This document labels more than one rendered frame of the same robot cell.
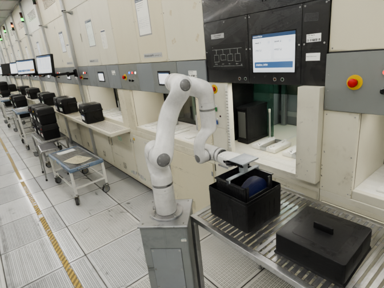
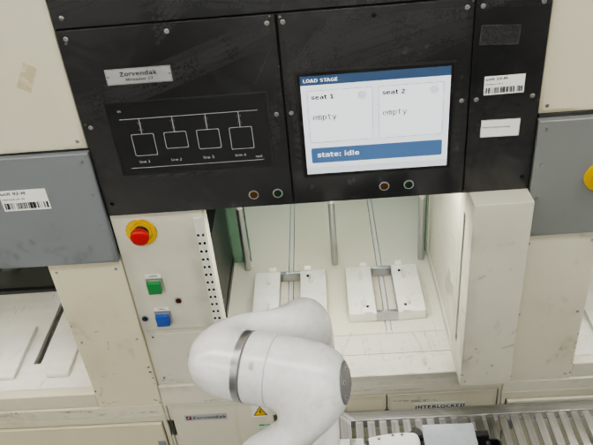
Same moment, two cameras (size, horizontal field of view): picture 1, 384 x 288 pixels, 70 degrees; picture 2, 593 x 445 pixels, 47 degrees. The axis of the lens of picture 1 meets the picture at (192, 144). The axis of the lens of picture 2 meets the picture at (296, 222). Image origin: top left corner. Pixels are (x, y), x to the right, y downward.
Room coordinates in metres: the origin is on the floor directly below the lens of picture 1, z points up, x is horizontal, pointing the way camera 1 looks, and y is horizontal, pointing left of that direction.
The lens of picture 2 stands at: (0.99, 0.50, 2.17)
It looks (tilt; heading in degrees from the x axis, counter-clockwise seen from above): 34 degrees down; 310
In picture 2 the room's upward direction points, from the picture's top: 6 degrees counter-clockwise
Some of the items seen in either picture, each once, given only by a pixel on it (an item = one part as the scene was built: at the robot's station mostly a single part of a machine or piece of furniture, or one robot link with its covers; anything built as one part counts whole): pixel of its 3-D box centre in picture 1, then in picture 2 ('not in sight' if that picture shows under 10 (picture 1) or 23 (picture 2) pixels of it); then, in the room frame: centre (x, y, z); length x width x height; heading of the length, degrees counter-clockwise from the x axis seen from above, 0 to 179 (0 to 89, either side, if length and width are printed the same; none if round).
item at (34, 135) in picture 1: (51, 146); not in sight; (4.81, 2.56, 0.24); 0.94 x 0.53 x 0.48; 37
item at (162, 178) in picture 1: (158, 162); not in sight; (1.43, 0.20, 1.07); 0.19 x 0.12 x 0.24; 20
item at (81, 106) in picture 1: (91, 112); not in sight; (3.93, 1.39, 0.93); 0.30 x 0.28 x 0.26; 34
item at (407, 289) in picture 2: (303, 151); (383, 290); (1.77, -0.77, 0.89); 0.22 x 0.21 x 0.04; 127
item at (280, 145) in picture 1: (271, 144); (289, 296); (1.99, -0.61, 0.89); 0.22 x 0.21 x 0.04; 127
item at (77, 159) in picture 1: (77, 159); not in sight; (3.29, 1.47, 0.47); 0.31 x 0.23 x 0.02; 58
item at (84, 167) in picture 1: (79, 171); not in sight; (3.45, 1.56, 0.24); 0.97 x 0.52 x 0.48; 39
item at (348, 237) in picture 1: (322, 237); not in sight; (0.97, -0.52, 0.83); 0.29 x 0.29 x 0.13; 40
